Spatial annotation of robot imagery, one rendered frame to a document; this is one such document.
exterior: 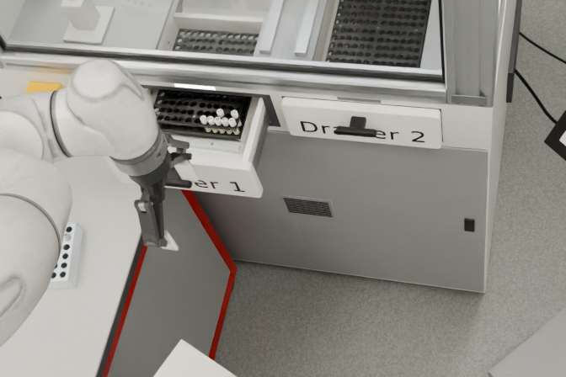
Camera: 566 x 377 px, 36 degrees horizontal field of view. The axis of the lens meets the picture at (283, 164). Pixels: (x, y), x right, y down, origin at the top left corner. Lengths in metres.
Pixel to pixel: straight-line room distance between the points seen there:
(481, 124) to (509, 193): 0.95
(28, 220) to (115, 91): 0.44
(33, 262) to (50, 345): 0.95
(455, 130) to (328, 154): 0.29
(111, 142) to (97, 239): 0.53
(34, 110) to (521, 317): 1.50
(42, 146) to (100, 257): 0.53
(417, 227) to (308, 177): 0.29
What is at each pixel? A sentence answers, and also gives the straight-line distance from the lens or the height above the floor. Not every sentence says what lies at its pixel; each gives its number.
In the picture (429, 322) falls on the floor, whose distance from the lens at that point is 2.39.
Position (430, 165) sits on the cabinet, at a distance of 1.75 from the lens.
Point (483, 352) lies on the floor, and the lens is 2.36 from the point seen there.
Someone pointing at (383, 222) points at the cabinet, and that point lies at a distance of 2.03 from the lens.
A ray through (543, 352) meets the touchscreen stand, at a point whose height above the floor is 0.03.
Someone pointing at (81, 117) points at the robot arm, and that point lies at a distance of 1.25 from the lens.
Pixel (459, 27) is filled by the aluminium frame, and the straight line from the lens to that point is 1.38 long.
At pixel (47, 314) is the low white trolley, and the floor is 0.76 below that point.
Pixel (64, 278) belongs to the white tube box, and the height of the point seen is 0.80.
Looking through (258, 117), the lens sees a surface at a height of 0.89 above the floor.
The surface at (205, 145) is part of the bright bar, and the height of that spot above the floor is 0.85.
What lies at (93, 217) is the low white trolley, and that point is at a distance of 1.81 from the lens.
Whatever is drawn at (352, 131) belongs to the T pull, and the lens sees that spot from 1.58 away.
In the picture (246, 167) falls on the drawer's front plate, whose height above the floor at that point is 0.93.
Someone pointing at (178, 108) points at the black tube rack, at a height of 0.90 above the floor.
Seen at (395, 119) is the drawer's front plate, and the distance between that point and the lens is 1.59.
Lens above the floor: 2.25
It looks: 59 degrees down
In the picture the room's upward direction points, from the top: 21 degrees counter-clockwise
